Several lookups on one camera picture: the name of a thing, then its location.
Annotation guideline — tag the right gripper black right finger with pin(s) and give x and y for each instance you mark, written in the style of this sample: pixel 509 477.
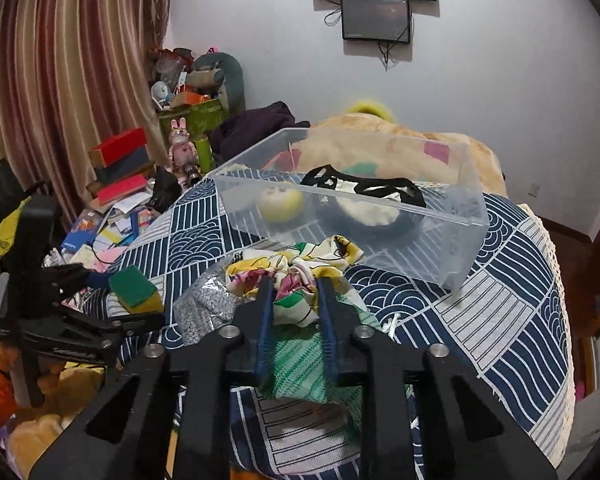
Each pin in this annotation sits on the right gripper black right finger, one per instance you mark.
pixel 423 402

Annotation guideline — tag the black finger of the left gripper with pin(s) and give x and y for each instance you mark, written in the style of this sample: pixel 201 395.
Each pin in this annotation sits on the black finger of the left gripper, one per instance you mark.
pixel 61 282
pixel 79 330

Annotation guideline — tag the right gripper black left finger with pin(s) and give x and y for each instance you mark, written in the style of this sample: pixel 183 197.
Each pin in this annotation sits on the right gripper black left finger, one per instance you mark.
pixel 167 414

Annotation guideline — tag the green yellow sponge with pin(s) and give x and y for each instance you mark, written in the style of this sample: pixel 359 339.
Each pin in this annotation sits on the green yellow sponge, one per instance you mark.
pixel 135 292

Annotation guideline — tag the silver scrubber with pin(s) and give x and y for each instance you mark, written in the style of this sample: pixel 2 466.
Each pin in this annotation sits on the silver scrubber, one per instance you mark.
pixel 207 304

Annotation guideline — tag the green knitted cloth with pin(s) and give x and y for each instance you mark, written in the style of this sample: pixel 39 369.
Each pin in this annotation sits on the green knitted cloth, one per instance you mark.
pixel 300 364

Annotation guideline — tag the floral patterned scrunchie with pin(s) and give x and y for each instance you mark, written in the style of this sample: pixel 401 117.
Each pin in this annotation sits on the floral patterned scrunchie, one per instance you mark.
pixel 295 271

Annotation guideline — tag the clear plastic storage bin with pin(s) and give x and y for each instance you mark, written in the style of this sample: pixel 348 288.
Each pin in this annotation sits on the clear plastic storage bin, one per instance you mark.
pixel 441 250

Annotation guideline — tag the black plastic bag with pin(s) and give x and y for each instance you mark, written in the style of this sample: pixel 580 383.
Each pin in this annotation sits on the black plastic bag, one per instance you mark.
pixel 165 192

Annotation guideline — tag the red box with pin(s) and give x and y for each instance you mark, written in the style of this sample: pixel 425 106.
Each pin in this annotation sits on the red box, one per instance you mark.
pixel 115 148

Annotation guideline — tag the blue white patterned tablecloth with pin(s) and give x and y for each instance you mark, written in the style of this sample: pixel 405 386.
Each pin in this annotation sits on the blue white patterned tablecloth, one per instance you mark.
pixel 508 322

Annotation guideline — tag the pink rabbit figurine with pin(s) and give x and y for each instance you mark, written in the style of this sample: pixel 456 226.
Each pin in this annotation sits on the pink rabbit figurine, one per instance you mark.
pixel 183 155

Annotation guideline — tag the green bottle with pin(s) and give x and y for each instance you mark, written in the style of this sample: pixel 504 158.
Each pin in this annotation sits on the green bottle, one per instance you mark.
pixel 204 152

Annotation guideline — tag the round yellow cat plush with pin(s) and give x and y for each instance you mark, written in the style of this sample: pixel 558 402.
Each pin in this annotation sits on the round yellow cat plush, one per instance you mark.
pixel 280 204

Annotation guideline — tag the green cardboard box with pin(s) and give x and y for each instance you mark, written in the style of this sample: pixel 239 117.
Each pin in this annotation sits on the green cardboard box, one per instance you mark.
pixel 201 119

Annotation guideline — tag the striped brown curtain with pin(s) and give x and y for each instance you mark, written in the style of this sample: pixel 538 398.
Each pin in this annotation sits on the striped brown curtain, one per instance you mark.
pixel 72 74

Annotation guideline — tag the dark purple garment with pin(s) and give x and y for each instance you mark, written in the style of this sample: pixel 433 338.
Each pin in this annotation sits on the dark purple garment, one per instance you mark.
pixel 240 132

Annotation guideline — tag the grey green plush toy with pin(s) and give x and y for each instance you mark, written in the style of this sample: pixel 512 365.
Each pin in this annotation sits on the grey green plush toy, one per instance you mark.
pixel 220 73

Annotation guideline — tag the beige patchwork fleece blanket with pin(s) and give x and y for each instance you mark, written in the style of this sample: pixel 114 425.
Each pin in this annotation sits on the beige patchwork fleece blanket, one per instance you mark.
pixel 358 143

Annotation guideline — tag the yellow fuzzy plush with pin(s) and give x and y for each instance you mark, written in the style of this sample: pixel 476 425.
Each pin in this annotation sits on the yellow fuzzy plush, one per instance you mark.
pixel 372 108

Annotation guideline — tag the small black wall monitor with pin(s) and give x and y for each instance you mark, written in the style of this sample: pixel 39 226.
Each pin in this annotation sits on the small black wall monitor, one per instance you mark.
pixel 387 21

